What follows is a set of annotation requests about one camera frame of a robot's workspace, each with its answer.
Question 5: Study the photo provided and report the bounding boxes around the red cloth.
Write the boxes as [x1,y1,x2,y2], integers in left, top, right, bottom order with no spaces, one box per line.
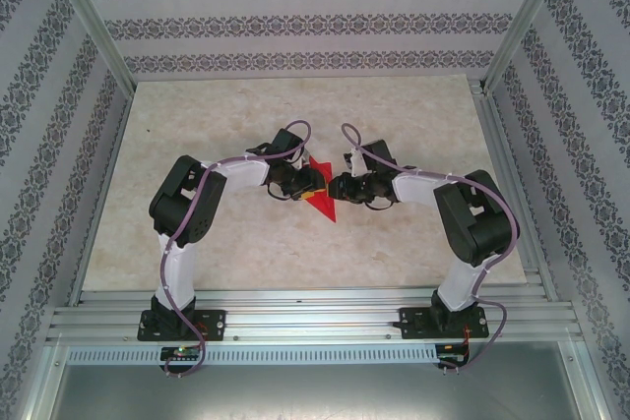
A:
[300,154,340,224]

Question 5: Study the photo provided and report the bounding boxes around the grey metal sheet panel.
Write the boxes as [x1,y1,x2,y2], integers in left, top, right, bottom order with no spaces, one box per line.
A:
[38,343,606,420]

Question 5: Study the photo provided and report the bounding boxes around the aluminium mounting rail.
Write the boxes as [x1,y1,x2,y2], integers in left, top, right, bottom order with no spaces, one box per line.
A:
[46,289,585,342]

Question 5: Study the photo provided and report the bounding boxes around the aluminium side rail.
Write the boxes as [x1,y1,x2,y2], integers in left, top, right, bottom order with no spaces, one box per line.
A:
[467,76,562,303]
[66,88,137,308]

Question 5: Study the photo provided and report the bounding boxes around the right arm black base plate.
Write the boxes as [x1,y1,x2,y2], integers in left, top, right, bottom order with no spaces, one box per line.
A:
[399,306,489,340]

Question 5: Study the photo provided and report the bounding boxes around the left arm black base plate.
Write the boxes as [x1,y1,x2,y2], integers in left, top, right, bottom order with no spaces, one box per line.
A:
[139,309,227,342]

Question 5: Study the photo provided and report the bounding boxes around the slotted grey cable duct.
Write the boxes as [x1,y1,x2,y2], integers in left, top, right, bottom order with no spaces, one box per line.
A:
[66,344,439,366]

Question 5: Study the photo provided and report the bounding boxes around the aluminium frame post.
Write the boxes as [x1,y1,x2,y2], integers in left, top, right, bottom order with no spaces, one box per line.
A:
[481,0,576,94]
[43,0,137,91]

